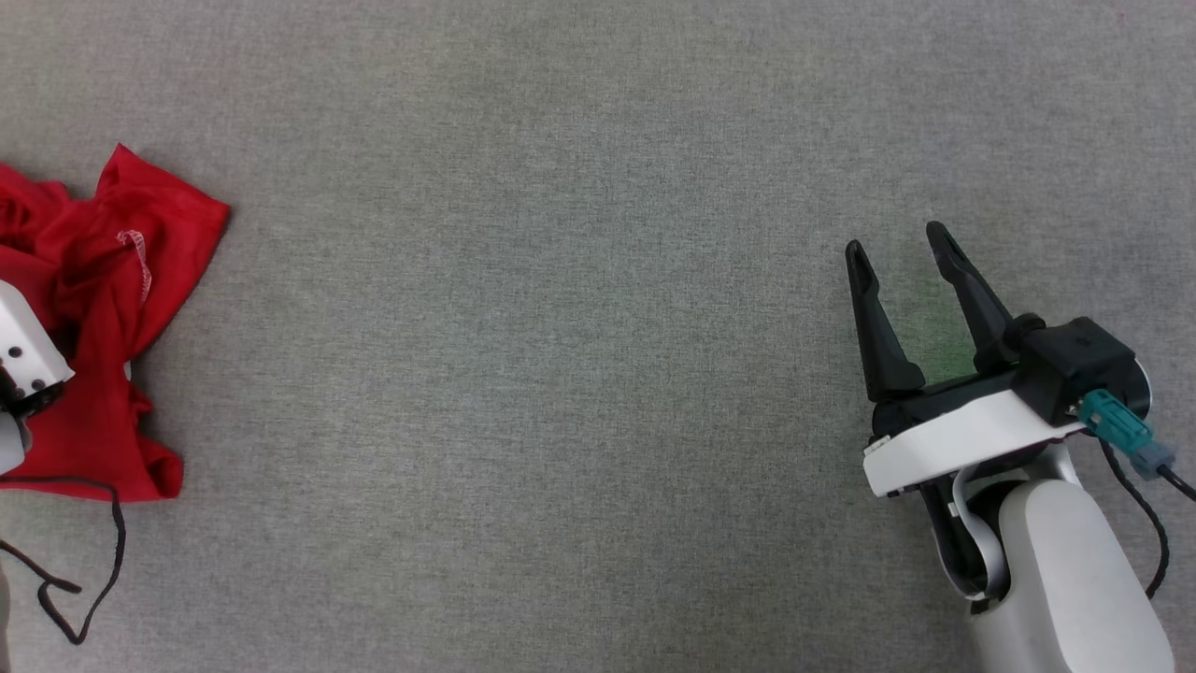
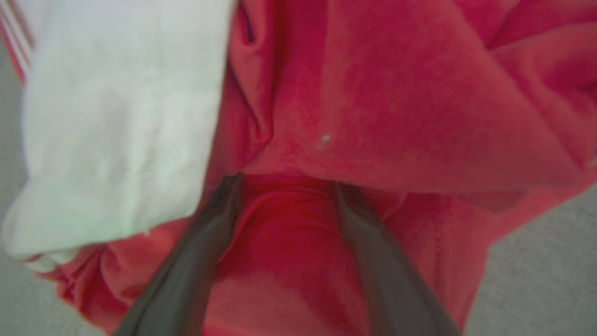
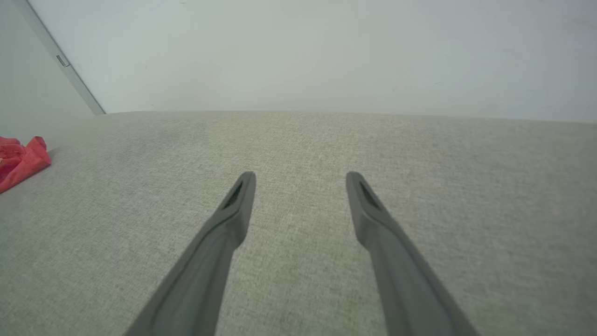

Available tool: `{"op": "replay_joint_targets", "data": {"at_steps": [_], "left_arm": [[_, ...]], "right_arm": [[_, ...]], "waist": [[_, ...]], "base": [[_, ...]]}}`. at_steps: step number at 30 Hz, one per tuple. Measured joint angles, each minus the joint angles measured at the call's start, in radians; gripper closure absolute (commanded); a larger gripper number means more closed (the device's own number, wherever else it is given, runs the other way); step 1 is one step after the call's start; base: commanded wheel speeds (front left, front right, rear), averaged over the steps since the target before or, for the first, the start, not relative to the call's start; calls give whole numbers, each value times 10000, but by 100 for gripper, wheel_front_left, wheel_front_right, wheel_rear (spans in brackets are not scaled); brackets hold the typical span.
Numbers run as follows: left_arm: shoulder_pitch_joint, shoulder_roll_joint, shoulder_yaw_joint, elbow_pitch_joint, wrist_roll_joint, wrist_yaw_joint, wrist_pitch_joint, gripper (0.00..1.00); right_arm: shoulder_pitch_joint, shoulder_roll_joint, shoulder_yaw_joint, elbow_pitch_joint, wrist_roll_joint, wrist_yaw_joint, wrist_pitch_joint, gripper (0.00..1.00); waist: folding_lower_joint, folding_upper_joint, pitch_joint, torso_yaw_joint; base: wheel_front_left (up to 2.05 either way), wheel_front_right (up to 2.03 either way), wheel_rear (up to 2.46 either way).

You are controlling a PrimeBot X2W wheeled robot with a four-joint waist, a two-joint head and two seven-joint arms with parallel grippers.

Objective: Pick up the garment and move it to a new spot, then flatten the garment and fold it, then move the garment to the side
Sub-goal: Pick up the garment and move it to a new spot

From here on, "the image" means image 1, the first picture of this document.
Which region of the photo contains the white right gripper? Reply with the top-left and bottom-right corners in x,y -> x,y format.
846,222 -> 1090,498

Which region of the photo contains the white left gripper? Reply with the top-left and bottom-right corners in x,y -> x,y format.
0,280 -> 76,419

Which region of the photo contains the red basketball jersey garment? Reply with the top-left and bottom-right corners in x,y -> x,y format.
0,143 -> 231,503

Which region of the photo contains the right gripper black camera box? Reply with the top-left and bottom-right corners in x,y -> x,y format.
1013,317 -> 1153,428

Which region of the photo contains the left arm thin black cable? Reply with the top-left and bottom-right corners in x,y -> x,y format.
0,476 -> 128,647

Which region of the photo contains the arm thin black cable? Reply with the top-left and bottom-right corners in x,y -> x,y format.
0,476 -> 128,647
1095,437 -> 1196,601

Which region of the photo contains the right gripper teal cable connector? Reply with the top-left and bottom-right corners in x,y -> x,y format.
1076,389 -> 1176,483

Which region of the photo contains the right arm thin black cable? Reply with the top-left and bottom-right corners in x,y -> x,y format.
1095,437 -> 1196,601

